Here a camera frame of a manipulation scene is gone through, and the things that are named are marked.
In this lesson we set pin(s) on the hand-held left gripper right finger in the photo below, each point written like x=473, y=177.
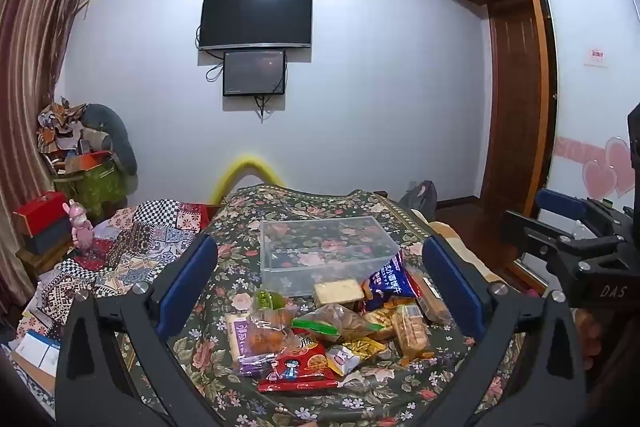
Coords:
x=452, y=287

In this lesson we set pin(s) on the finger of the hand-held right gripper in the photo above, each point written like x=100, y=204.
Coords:
x=562, y=203
x=530, y=229

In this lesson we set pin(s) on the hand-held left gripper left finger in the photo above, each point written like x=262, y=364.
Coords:
x=190, y=282

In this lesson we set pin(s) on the brown snack packet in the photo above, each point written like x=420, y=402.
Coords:
x=432, y=302

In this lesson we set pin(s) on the orange brittle snack packet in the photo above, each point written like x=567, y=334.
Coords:
x=410, y=332

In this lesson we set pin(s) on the blue snack bag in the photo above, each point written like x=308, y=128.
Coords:
x=390, y=282

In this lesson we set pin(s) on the purple white snack packet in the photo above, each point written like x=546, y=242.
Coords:
x=237, y=332

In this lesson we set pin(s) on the green snack packet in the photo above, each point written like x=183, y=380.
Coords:
x=265, y=299

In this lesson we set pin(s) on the biscuit packet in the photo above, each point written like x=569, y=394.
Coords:
x=382, y=322

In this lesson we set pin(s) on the clear packet of orange snacks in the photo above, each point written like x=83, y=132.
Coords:
x=270, y=334

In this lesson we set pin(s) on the yellow sticks snack packet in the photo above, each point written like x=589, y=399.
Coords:
x=367, y=348

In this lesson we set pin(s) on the green label bread bag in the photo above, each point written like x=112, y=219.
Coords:
x=345, y=319

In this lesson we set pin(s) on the clear plastic storage box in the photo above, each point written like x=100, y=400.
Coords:
x=300, y=257

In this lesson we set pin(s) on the pale cake packet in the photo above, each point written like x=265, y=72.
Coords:
x=337, y=292

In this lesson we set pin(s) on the small white pink packet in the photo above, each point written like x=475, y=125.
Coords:
x=342, y=359

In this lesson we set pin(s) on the red snack bag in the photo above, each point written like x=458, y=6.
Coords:
x=300, y=367

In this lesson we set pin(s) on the person's right hand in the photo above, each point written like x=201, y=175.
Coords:
x=590, y=337

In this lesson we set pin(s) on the tan plush cushion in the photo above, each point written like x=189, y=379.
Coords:
x=470, y=257

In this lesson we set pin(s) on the small pink heart sticker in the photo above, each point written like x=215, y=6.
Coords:
x=600, y=179

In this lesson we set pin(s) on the patchwork quilt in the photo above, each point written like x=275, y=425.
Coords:
x=145, y=232

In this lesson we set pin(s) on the large pink heart sticker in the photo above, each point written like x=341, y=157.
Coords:
x=620, y=162

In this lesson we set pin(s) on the floral blanket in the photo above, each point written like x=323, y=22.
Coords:
x=240, y=217

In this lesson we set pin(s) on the grey backpack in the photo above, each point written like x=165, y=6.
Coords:
x=422, y=197

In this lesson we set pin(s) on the white sliding door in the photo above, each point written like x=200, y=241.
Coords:
x=585, y=107

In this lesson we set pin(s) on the wooden door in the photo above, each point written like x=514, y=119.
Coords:
x=515, y=107

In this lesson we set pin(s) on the pink bunny toy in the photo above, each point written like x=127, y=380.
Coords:
x=80, y=227

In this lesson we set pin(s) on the yellow foam tube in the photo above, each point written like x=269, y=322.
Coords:
x=245, y=159

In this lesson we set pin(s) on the dark grey box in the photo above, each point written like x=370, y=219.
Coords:
x=50, y=239

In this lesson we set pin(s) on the white paper sign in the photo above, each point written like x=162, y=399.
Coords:
x=596, y=58

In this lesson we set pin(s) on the orange shoe box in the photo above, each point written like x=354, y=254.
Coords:
x=90, y=161

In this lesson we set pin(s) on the white blue paper box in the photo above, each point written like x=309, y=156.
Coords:
x=40, y=347

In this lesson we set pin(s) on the grey plush pillow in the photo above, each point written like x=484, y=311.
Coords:
x=117, y=132

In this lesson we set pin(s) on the red box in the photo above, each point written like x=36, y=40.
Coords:
x=40, y=209

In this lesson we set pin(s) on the pile of patterned cloth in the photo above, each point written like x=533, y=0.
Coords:
x=60, y=122

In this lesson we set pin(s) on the small black monitor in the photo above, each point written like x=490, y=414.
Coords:
x=254, y=73

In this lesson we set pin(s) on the striped brown curtain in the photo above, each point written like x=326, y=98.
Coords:
x=35, y=57

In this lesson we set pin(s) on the black wall television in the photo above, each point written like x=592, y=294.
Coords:
x=255, y=17

